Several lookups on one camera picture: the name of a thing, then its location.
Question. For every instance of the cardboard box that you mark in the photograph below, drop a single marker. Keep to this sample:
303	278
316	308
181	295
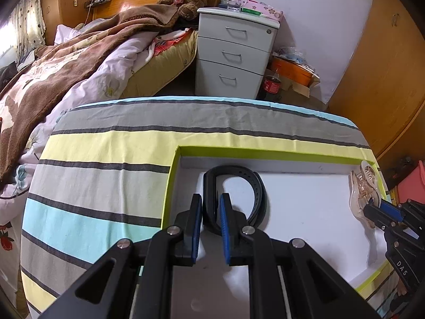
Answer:
302	89

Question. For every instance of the dotted curtain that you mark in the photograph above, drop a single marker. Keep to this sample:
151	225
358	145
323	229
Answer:
30	20

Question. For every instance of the red patterned pillow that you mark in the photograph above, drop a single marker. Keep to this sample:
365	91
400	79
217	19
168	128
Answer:
169	43

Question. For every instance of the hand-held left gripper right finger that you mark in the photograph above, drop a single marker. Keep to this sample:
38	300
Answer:
225	226

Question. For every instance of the striped cloth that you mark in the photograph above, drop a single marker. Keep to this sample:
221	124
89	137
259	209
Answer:
106	179

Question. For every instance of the white nightstand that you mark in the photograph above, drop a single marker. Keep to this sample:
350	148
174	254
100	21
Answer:
232	53

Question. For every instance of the white nightstand drawer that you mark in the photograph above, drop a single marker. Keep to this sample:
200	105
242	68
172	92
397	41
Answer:
239	35
229	79
232	55

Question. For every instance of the clear plastic bag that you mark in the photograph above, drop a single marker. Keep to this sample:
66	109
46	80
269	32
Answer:
292	56

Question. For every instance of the black silicone wristband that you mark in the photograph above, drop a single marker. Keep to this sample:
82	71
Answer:
259	189

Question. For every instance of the brown fleece blanket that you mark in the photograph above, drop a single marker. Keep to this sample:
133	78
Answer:
66	73

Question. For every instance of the white floral quilt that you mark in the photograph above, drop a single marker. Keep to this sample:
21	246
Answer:
116	69

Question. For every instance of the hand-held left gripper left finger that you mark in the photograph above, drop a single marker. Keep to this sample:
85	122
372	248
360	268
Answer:
197	219

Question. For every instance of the large wooden wardrobe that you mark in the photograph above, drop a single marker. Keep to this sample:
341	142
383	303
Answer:
381	73

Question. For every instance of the yellow mattress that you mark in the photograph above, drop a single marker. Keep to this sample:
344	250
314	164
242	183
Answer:
156	73

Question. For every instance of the pink floral box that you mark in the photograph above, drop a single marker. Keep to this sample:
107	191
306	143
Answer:
265	9

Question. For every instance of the power strip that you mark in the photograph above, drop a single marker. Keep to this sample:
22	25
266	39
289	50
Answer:
98	0

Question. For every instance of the clear amber hair claw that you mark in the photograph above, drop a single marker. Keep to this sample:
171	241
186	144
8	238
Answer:
360	189

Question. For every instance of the green-rimmed white tray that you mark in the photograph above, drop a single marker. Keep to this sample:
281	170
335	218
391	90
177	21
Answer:
315	212

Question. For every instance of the pink stool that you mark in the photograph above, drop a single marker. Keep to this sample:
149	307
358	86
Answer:
413	182

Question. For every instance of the tall wooden cabinet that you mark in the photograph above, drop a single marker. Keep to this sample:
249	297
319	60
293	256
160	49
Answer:
73	6

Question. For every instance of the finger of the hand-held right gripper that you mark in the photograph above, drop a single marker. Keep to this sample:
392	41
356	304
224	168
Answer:
391	210
375	216

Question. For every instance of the orange box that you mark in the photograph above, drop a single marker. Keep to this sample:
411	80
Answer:
292	71

